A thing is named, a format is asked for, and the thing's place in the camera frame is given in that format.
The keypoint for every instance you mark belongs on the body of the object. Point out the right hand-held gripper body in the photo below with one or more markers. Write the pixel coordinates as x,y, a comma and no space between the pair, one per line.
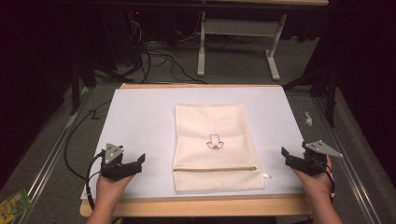
314,163

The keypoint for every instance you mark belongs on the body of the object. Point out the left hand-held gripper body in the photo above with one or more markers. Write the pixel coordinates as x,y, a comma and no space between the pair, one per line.
111,169

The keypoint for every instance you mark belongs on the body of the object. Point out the cream mesh zipper bag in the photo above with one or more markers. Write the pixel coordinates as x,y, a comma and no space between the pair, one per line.
214,124

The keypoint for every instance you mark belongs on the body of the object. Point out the person's left hand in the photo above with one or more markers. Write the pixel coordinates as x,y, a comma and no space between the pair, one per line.
109,193

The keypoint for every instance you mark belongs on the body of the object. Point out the person's right hand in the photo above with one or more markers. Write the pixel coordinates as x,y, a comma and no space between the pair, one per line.
319,186

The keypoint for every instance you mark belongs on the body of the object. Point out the white table mat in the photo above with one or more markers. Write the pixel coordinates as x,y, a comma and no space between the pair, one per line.
143,124

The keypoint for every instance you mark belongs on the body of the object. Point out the small white scrap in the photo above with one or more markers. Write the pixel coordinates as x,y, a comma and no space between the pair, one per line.
308,118

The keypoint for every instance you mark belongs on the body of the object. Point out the black stand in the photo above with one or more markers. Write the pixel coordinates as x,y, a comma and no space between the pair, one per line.
77,77
330,93

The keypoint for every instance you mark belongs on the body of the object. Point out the wooden table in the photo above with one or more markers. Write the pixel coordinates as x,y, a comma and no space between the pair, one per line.
202,207

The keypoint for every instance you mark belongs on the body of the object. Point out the green yellow packet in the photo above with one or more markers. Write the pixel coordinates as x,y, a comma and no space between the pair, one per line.
12,207

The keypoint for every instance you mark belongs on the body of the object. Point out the metal floor rail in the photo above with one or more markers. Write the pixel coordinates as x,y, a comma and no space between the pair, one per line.
46,168
348,161

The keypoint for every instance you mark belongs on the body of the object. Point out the white metal desk frame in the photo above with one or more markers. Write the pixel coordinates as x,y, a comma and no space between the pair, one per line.
239,27

